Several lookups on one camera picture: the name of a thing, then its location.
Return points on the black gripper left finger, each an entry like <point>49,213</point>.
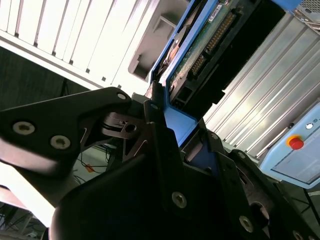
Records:
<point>50,120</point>

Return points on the hard disk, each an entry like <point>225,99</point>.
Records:
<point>180,117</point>

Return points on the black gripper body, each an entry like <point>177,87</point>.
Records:
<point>112,212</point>

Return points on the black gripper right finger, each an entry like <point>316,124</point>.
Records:
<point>250,200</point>

